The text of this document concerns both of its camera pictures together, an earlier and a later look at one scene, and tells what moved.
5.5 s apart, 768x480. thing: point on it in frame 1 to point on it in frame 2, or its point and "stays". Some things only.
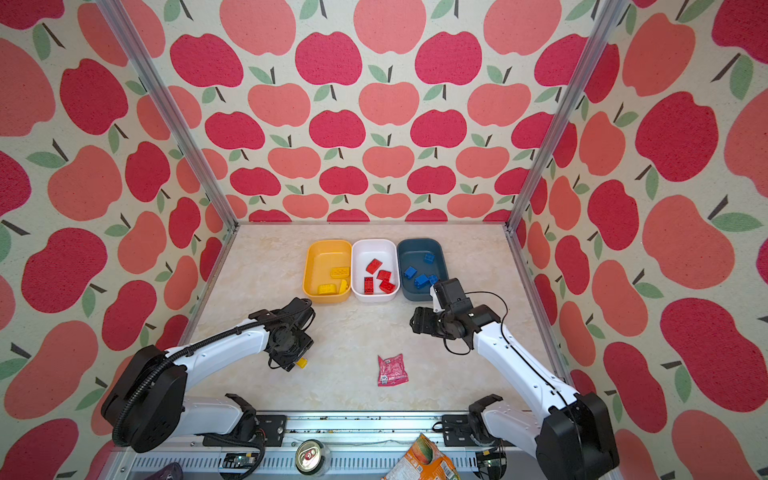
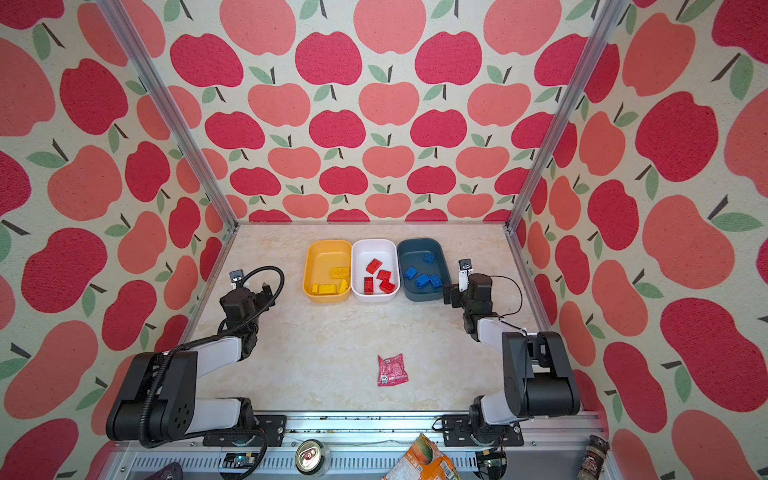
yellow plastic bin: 326,273 stays
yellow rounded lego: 327,289 stays
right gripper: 420,320 to 452,295
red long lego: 368,285 stays
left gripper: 289,362 to 263,298
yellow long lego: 340,272 stays
